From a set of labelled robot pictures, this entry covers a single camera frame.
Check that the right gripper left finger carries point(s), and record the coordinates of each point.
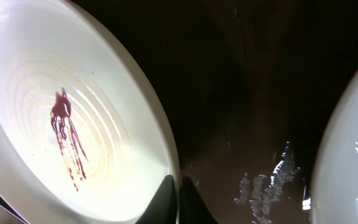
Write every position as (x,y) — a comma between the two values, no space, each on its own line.
(163,207)

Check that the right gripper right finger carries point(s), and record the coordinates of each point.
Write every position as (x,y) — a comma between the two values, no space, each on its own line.
(192,207)

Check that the white plate top stained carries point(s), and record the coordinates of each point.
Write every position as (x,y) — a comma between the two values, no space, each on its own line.
(83,135)

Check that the pale green plate stained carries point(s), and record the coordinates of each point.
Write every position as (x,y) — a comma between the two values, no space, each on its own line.
(334,197)

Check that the large brown serving tray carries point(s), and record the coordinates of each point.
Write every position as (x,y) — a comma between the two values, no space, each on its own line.
(239,78)

